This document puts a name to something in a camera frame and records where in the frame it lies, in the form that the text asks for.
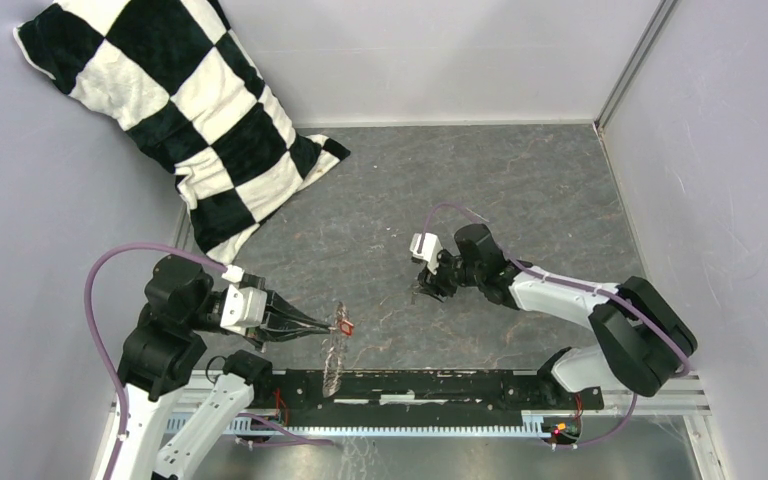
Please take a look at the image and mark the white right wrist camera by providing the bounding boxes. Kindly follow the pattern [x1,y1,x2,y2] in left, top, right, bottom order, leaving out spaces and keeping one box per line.
[410,233,443,274]

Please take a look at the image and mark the red plastic tag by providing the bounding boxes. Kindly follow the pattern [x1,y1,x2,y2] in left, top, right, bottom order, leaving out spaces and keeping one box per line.
[339,321,354,336]

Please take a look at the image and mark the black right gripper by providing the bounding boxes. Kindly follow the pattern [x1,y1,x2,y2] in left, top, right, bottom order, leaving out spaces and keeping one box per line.
[416,250,483,304]

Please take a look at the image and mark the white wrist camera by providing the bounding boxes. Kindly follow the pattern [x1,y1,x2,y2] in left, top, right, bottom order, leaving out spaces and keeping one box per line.
[410,233,443,274]
[220,265,267,335]

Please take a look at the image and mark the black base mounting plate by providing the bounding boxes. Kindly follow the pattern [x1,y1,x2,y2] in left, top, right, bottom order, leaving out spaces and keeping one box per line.
[250,369,605,428]

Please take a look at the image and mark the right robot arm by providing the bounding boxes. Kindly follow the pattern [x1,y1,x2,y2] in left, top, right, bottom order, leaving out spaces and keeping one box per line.
[410,224,698,408]

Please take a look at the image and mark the large ring of keyrings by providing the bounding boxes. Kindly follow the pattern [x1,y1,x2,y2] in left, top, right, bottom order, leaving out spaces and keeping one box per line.
[320,301,352,399]

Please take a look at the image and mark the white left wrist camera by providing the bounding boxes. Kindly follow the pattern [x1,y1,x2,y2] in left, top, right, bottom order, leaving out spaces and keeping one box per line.
[220,265,267,335]

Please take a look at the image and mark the aluminium rail frame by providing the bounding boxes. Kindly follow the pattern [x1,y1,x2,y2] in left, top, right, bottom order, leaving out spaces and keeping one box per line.
[110,368,711,417]

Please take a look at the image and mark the black white checkered pillow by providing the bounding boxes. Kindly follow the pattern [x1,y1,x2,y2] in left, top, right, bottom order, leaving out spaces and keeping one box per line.
[13,0,350,264]

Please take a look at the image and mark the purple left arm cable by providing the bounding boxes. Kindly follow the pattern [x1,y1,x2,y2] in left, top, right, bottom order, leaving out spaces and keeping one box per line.
[83,241,332,480]

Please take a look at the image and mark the white toothed cable duct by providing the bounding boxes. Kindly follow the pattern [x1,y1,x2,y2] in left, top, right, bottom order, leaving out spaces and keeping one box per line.
[165,413,550,439]

